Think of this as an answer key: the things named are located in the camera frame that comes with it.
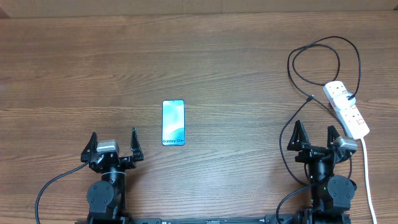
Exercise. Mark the brown cardboard backdrop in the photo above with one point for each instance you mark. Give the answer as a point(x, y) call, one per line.
point(84, 8)

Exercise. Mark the white charger adapter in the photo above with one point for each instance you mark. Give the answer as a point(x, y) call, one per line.
point(343, 101)

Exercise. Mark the white power strip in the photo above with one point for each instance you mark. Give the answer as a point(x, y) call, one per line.
point(352, 120)

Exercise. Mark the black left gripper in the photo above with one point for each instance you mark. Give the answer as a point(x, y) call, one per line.
point(129, 162)

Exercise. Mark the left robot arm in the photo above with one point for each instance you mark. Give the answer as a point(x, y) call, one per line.
point(107, 197)

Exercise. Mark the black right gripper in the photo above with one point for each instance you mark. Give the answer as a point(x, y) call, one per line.
point(297, 145)

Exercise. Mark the Samsung Galaxy smartphone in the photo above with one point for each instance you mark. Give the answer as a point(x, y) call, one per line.
point(173, 123)

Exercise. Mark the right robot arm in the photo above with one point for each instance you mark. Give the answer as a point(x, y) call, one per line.
point(331, 194)

